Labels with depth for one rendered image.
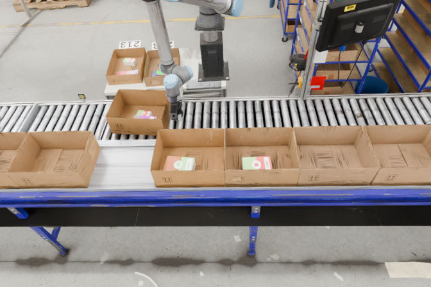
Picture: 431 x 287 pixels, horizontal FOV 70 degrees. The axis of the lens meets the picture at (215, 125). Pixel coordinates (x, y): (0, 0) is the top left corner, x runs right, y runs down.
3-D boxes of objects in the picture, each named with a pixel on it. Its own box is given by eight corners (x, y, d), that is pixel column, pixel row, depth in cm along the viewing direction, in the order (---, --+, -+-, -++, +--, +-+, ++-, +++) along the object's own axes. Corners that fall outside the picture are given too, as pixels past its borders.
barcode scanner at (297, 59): (287, 64, 225) (290, 52, 217) (303, 65, 226) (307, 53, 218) (288, 70, 221) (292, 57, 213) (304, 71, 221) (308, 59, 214)
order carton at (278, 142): (289, 145, 189) (292, 126, 177) (296, 186, 170) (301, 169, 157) (224, 146, 191) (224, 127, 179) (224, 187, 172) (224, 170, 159)
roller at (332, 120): (329, 100, 238) (328, 96, 235) (347, 154, 203) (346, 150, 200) (322, 102, 239) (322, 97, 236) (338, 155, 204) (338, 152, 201)
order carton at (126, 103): (174, 107, 236) (170, 90, 224) (165, 136, 217) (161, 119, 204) (124, 105, 241) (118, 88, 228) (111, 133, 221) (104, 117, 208)
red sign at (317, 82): (322, 89, 235) (326, 75, 226) (322, 90, 235) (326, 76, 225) (301, 90, 236) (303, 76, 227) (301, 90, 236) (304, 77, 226)
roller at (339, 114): (329, 100, 238) (336, 101, 239) (347, 155, 203) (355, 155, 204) (331, 96, 235) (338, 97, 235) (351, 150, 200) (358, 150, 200)
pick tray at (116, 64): (147, 56, 283) (145, 47, 276) (142, 83, 257) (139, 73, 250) (117, 58, 284) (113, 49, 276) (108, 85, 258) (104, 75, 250)
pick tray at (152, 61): (180, 56, 280) (178, 47, 273) (180, 84, 254) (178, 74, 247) (149, 59, 280) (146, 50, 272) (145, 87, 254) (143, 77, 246)
